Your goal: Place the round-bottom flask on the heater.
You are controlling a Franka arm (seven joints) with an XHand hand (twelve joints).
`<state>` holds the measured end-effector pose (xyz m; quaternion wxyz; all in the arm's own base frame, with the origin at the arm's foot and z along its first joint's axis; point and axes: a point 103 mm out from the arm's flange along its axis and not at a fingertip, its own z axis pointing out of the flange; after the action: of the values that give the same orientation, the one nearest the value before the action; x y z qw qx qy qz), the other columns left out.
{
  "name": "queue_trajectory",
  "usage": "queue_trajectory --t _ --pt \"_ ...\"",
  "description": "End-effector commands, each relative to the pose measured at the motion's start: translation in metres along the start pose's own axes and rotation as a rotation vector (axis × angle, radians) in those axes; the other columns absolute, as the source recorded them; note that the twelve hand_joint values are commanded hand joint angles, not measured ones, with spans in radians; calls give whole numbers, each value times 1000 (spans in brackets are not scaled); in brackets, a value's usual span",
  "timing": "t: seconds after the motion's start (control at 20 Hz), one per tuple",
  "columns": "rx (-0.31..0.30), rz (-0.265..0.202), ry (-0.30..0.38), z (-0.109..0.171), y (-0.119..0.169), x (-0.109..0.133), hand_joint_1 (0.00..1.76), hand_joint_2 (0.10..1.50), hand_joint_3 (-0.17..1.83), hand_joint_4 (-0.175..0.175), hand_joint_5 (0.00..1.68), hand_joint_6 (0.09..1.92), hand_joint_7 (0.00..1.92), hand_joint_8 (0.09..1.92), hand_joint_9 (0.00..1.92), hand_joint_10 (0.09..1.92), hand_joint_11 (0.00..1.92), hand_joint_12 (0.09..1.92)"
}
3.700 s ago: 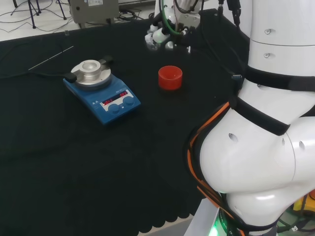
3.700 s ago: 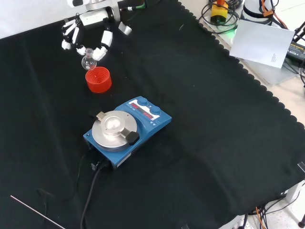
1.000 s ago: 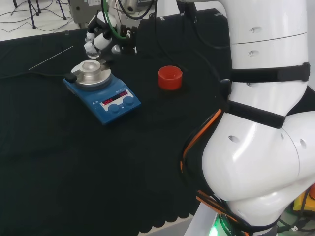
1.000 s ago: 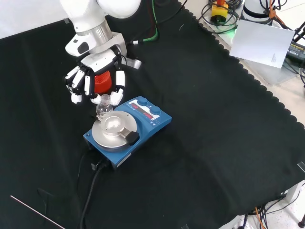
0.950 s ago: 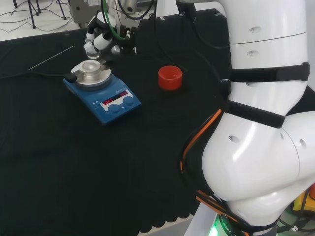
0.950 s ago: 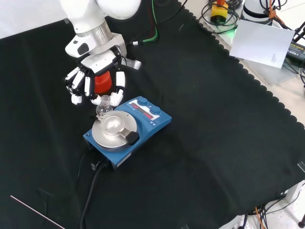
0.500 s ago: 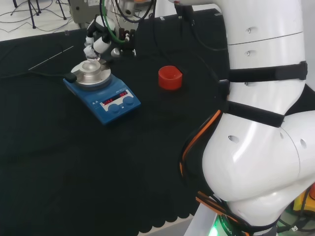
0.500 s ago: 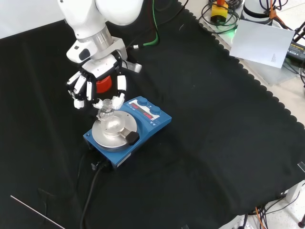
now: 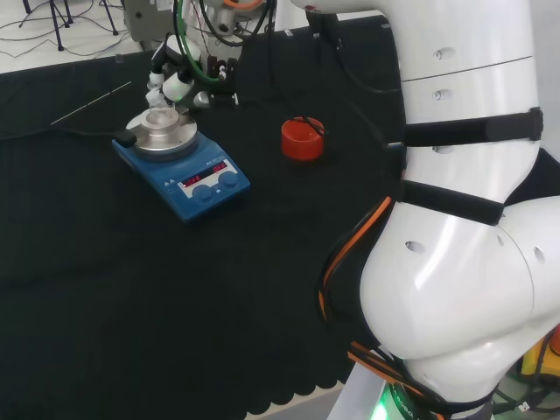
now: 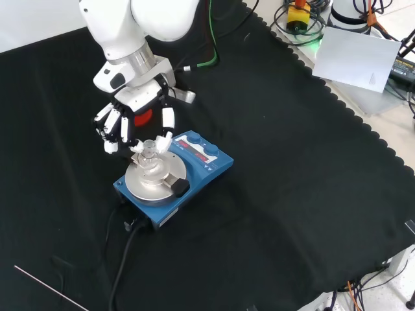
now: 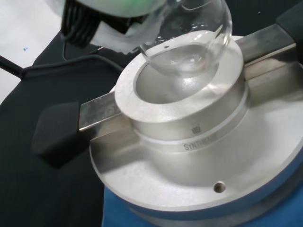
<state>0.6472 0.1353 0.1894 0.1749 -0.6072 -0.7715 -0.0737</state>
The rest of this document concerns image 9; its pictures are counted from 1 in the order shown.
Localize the black tripod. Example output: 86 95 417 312
21 0 76 52
97 0 120 37

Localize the grey metal box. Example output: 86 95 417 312
122 0 177 50

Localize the orange robot cable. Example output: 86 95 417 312
317 195 394 324

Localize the clear round-bottom glass flask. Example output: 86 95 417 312
146 94 180 126

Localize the blue heater with steel plate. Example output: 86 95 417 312
111 108 252 227

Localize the green robot cable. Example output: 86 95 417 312
172 0 220 84

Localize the thin glass rod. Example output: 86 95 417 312
50 80 132 126

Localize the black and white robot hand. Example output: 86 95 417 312
146 35 240 110

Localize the yellow stop button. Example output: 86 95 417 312
520 325 560 387

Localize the black bench cloth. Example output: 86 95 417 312
0 24 560 420

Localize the thin black hanging cable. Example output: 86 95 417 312
262 25 327 137

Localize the orange flask support ring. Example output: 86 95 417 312
281 115 325 164

